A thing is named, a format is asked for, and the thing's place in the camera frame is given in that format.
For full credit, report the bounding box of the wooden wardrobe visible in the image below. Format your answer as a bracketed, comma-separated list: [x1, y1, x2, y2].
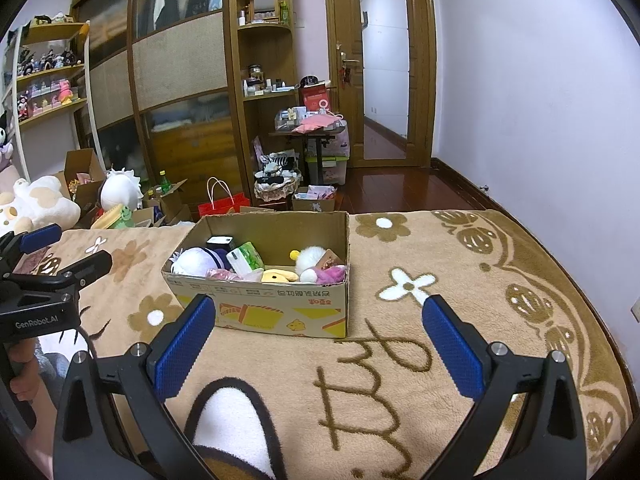
[72, 0, 251, 201]

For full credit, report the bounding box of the striped cloth bundle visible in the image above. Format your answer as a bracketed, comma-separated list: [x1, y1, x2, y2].
[257, 152, 299, 179]

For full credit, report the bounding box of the white fluffy pompom toy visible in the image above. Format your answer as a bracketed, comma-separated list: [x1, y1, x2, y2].
[290, 246, 329, 281]

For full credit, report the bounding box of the white spiky plush toy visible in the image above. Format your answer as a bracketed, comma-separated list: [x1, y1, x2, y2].
[100, 167, 144, 212]

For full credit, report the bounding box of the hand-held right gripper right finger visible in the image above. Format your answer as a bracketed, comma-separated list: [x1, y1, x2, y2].
[421, 294, 587, 480]

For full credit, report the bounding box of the metal door handle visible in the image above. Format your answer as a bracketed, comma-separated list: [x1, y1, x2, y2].
[339, 50, 362, 86]

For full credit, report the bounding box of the open cardboard box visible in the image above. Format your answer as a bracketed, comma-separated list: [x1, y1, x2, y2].
[64, 149, 109, 211]
[142, 180, 194, 227]

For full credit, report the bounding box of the purple haired plush doll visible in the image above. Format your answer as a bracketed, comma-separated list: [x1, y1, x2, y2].
[170, 247, 233, 277]

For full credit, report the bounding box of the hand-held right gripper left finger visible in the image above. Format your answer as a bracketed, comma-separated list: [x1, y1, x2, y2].
[52, 294, 218, 480]

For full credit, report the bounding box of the red paper bag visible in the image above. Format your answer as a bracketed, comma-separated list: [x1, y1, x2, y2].
[197, 177, 251, 219]

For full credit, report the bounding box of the white display shelf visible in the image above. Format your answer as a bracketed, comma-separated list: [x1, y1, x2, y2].
[0, 19, 94, 183]

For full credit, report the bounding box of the black plush toy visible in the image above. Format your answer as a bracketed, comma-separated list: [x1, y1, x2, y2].
[0, 110, 16, 172]

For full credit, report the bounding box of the red box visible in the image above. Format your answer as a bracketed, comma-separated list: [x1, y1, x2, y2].
[300, 85, 331, 114]

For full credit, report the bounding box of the clear plastic storage box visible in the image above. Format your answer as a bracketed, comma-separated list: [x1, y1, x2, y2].
[306, 155, 349, 186]

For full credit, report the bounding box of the wooden door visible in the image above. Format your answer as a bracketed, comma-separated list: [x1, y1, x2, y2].
[324, 0, 437, 169]

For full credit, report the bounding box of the small side table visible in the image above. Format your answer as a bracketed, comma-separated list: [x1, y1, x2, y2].
[269, 127, 349, 187]

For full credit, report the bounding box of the cream plush toy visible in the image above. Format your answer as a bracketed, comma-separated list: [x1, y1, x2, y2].
[0, 175, 82, 235]

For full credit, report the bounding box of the pink bear plush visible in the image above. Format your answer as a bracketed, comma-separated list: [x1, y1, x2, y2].
[305, 265, 347, 285]

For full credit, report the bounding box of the printed cardboard box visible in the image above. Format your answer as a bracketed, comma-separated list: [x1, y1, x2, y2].
[161, 210, 351, 339]

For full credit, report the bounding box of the small cardboard box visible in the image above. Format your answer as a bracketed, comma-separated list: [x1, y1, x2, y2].
[291, 186, 337, 213]

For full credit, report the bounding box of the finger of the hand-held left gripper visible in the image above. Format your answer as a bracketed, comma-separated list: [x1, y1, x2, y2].
[0, 250, 114, 307]
[0, 223, 64, 277]

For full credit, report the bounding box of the grey clothing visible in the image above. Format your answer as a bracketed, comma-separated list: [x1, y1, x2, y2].
[37, 350, 72, 382]

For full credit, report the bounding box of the wooden shelf unit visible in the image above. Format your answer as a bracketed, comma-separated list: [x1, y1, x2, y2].
[225, 0, 302, 206]

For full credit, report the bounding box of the pink cloth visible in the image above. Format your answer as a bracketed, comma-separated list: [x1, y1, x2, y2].
[291, 112, 347, 135]

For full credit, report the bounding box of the green tissue pack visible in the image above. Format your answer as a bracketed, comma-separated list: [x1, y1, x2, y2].
[226, 241, 266, 274]

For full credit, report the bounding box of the person's left hand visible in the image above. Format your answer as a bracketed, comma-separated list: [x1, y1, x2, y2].
[9, 337, 65, 441]

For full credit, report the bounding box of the lace trimmed basket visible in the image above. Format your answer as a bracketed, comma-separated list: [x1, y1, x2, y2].
[254, 170, 303, 204]

